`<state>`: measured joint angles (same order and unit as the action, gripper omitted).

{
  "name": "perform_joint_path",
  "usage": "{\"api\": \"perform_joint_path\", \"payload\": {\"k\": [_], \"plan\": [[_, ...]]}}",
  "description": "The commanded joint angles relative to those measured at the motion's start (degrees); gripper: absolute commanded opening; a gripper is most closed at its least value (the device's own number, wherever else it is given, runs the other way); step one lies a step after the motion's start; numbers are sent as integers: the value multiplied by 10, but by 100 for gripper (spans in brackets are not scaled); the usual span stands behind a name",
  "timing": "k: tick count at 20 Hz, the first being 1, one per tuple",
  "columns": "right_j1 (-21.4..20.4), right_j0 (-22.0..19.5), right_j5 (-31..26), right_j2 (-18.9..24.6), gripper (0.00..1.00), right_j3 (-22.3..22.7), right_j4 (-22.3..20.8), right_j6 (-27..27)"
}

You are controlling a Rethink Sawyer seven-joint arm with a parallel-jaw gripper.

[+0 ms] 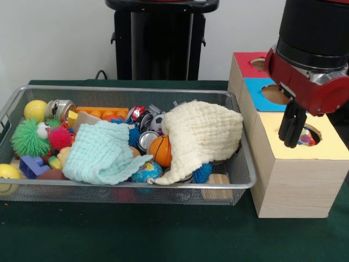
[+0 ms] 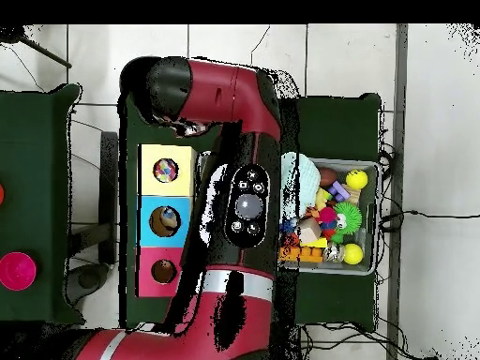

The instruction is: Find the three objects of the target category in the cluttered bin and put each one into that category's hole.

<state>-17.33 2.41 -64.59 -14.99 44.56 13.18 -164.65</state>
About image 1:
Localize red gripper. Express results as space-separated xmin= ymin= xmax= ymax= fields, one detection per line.
xmin=266 ymin=48 xmax=349 ymax=149

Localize multicoloured patterned cloth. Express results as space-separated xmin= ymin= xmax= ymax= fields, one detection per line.
xmin=299 ymin=128 xmax=317 ymax=146

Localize cream waffle cloth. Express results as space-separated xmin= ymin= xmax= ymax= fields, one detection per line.
xmin=147 ymin=101 xmax=243 ymax=185

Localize mint waffle cloth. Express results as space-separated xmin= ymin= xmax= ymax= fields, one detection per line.
xmin=62 ymin=120 xmax=155 ymax=187

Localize wooden box with three holes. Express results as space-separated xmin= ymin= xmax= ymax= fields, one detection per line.
xmin=228 ymin=52 xmax=349 ymax=219

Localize shallow clear mesh bin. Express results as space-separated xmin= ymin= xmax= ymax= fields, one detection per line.
xmin=0 ymin=85 xmax=256 ymax=206

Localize blue spiky ball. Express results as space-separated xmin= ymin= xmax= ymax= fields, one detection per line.
xmin=191 ymin=162 xmax=212 ymax=183

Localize small soccer ball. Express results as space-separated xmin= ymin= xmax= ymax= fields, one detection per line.
xmin=149 ymin=114 xmax=165 ymax=133

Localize orange toy basketball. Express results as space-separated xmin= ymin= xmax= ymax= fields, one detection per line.
xmin=148 ymin=135 xmax=170 ymax=168

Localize blue globe ball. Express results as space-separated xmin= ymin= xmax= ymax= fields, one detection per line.
xmin=133 ymin=162 xmax=163 ymax=183

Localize orange toy brick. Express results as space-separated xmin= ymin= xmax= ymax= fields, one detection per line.
xmin=75 ymin=106 xmax=129 ymax=122

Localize crushed silver drink can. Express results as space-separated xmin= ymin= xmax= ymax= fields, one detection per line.
xmin=44 ymin=98 xmax=76 ymax=120

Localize red spiky ball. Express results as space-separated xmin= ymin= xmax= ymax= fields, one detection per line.
xmin=49 ymin=127 xmax=75 ymax=151

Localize yellow ball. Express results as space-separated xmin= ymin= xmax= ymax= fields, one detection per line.
xmin=23 ymin=100 xmax=47 ymax=122
xmin=0 ymin=164 xmax=20 ymax=196

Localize purple toy block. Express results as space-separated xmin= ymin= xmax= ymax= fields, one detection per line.
xmin=18 ymin=156 xmax=51 ymax=180

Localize green spiky ball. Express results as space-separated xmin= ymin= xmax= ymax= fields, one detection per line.
xmin=11 ymin=119 xmax=52 ymax=158

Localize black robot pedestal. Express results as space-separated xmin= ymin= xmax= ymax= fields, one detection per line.
xmin=105 ymin=0 xmax=219 ymax=81

